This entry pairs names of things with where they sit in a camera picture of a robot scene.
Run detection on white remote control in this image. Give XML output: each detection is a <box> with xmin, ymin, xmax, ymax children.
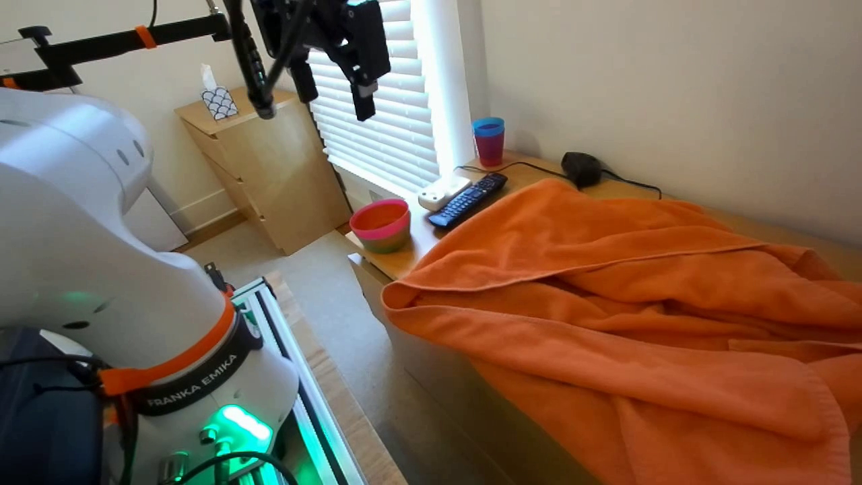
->
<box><xmin>417</xmin><ymin>174</ymin><xmax>469</xmax><ymax>213</ymax></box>

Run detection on black braided hose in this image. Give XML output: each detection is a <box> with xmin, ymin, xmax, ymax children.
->
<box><xmin>222</xmin><ymin>0</ymin><xmax>277</xmax><ymax>120</ymax></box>

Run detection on light wooden cabinet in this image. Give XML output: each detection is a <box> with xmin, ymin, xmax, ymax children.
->
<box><xmin>344</xmin><ymin>155</ymin><xmax>862</xmax><ymax>485</ymax></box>

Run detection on black power adapter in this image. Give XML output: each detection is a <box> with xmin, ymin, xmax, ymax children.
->
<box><xmin>561</xmin><ymin>151</ymin><xmax>604</xmax><ymax>188</ymax></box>

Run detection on stacked blue and pink cups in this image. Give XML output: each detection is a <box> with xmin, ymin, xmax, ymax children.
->
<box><xmin>475</xmin><ymin>119</ymin><xmax>503</xmax><ymax>168</ymax></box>

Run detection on patterned tissue box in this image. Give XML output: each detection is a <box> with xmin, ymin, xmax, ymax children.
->
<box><xmin>200</xmin><ymin>64</ymin><xmax>236</xmax><ymax>120</ymax></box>

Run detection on pink and green bowl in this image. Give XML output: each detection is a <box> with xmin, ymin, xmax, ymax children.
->
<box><xmin>350</xmin><ymin>199</ymin><xmax>410</xmax><ymax>254</ymax></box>

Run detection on black TV remote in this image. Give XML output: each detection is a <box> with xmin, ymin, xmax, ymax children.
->
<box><xmin>428</xmin><ymin>172</ymin><xmax>506</xmax><ymax>232</ymax></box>

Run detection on black camera boom pole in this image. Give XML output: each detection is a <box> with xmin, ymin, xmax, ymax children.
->
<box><xmin>0</xmin><ymin>6</ymin><xmax>231</xmax><ymax>91</ymax></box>

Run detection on small wooden side cabinet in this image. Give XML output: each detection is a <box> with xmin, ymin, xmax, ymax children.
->
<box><xmin>175</xmin><ymin>89</ymin><xmax>350</xmax><ymax>254</ymax></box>

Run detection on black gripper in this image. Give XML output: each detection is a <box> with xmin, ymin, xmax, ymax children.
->
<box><xmin>250</xmin><ymin>0</ymin><xmax>390</xmax><ymax>120</ymax></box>

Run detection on white window blinds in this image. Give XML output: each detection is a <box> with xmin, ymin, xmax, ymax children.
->
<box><xmin>309</xmin><ymin>0</ymin><xmax>437</xmax><ymax>197</ymax></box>

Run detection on orange fleece towel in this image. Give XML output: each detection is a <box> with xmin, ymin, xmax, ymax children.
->
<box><xmin>381</xmin><ymin>174</ymin><xmax>862</xmax><ymax>485</ymax></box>

